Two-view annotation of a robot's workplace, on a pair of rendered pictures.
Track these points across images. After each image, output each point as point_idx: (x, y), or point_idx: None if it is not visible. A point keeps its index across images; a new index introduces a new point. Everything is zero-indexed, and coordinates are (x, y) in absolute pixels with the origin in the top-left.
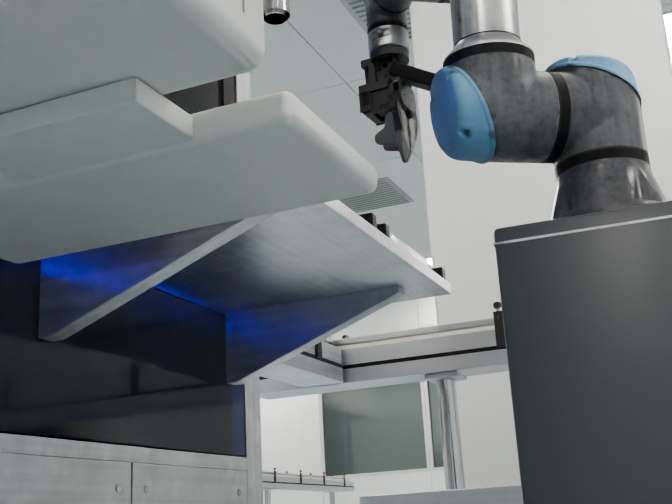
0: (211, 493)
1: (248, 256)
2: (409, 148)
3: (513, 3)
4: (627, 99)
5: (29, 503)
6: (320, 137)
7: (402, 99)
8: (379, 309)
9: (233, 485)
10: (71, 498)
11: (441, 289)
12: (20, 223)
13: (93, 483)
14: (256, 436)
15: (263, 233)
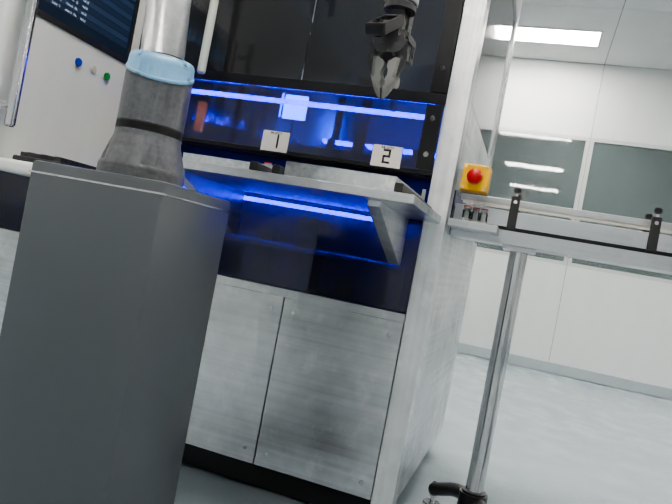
0: (356, 328)
1: (271, 189)
2: (378, 87)
3: (147, 29)
4: (124, 82)
5: (213, 302)
6: (7, 168)
7: (375, 48)
8: (382, 217)
9: (383, 328)
10: (238, 305)
11: (394, 201)
12: None
13: (254, 302)
14: (422, 302)
15: (230, 180)
